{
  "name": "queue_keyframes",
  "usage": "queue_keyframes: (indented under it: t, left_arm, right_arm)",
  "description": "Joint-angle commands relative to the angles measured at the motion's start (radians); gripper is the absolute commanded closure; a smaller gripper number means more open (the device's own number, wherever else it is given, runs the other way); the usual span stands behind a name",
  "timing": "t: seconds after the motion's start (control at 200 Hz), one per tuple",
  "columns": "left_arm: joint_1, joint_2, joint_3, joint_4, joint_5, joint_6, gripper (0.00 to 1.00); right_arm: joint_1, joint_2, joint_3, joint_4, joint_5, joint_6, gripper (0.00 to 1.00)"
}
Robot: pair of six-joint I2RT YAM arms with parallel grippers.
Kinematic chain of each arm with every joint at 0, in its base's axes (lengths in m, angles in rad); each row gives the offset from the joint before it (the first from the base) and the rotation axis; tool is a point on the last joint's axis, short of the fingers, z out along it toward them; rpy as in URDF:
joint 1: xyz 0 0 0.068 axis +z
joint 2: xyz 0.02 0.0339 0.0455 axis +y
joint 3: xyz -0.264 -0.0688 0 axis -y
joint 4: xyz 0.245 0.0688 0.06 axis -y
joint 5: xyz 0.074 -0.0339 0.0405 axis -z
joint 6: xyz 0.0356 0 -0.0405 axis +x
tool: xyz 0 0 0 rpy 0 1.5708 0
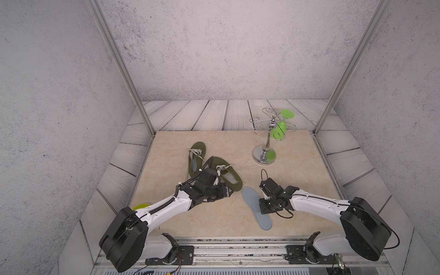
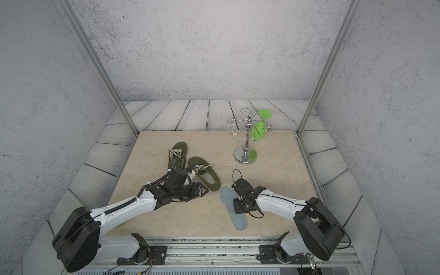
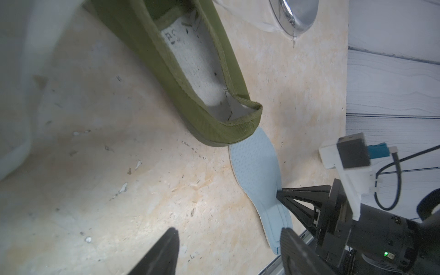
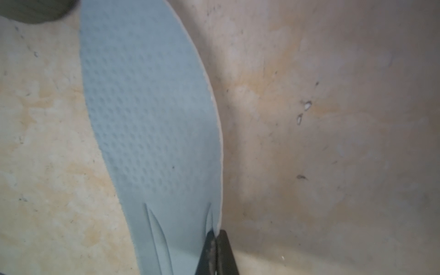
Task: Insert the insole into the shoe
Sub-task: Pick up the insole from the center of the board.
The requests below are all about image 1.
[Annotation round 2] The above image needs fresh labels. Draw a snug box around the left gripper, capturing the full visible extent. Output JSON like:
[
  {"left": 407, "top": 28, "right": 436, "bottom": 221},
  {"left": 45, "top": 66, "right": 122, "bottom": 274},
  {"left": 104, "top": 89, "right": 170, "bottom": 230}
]
[{"left": 203, "top": 181, "right": 236, "bottom": 202}]

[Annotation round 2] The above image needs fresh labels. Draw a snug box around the grey insole one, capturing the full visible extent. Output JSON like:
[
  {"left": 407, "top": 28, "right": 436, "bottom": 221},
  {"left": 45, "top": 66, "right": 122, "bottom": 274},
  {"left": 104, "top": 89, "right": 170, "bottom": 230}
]
[{"left": 241, "top": 186, "right": 273, "bottom": 231}]

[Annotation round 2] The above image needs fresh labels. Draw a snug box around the olive green shoe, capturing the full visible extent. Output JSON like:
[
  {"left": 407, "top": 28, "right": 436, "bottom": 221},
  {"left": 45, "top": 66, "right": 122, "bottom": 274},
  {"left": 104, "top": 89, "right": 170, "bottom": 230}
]
[
  {"left": 209, "top": 157, "right": 256, "bottom": 192},
  {"left": 188, "top": 142, "right": 206, "bottom": 178}
]

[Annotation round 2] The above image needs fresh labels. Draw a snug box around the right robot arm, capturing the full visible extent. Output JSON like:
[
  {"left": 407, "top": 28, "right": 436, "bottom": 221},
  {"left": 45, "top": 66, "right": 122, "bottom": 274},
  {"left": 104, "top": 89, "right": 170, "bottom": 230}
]
[{"left": 259, "top": 170, "right": 395, "bottom": 264}]

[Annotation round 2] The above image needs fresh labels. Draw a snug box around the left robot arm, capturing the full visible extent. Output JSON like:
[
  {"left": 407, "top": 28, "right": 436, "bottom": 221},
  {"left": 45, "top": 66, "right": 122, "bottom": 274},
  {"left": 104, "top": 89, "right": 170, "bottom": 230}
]
[{"left": 99, "top": 157, "right": 233, "bottom": 273}]

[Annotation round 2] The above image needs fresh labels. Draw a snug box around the chrome metal stand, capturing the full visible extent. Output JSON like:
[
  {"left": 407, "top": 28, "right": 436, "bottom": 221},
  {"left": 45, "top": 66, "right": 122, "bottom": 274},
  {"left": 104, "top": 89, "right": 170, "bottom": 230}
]
[{"left": 250, "top": 107, "right": 281, "bottom": 165}]

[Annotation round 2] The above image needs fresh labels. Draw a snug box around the green plastic bowl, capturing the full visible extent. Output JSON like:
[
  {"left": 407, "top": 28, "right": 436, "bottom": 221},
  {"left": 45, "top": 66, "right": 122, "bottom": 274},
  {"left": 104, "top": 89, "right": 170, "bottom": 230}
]
[{"left": 133, "top": 203, "right": 150, "bottom": 211}]

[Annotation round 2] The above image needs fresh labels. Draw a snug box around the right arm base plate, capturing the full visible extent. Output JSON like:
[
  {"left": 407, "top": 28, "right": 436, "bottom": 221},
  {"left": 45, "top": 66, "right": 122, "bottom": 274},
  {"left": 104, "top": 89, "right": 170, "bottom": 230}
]
[{"left": 284, "top": 245, "right": 336, "bottom": 265}]

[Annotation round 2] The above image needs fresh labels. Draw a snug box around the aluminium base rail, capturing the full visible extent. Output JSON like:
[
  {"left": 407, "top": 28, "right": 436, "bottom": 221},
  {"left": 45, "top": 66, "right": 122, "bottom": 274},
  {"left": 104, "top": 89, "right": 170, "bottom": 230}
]
[{"left": 90, "top": 236, "right": 396, "bottom": 275}]

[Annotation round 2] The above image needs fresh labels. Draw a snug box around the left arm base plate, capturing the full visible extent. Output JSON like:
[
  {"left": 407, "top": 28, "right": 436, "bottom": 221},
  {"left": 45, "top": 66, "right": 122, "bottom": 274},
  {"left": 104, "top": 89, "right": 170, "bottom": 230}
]
[{"left": 145, "top": 246, "right": 194, "bottom": 266}]

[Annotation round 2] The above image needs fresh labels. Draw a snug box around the left aluminium frame post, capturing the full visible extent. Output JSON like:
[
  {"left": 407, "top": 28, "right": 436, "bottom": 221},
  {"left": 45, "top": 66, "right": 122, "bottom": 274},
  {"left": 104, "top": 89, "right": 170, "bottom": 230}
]
[{"left": 86, "top": 0, "right": 156, "bottom": 136}]

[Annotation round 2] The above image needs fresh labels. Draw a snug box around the aluminium frame post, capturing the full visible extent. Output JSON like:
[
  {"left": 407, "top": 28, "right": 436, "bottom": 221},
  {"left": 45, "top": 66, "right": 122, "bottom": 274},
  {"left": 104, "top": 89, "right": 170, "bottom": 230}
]
[
  {"left": 86, "top": 0, "right": 156, "bottom": 136},
  {"left": 313, "top": 0, "right": 392, "bottom": 136}
]

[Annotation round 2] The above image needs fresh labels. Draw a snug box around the right aluminium frame post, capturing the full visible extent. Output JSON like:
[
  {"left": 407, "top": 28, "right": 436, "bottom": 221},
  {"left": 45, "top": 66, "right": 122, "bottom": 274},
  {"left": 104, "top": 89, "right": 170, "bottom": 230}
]
[{"left": 313, "top": 0, "right": 392, "bottom": 136}]

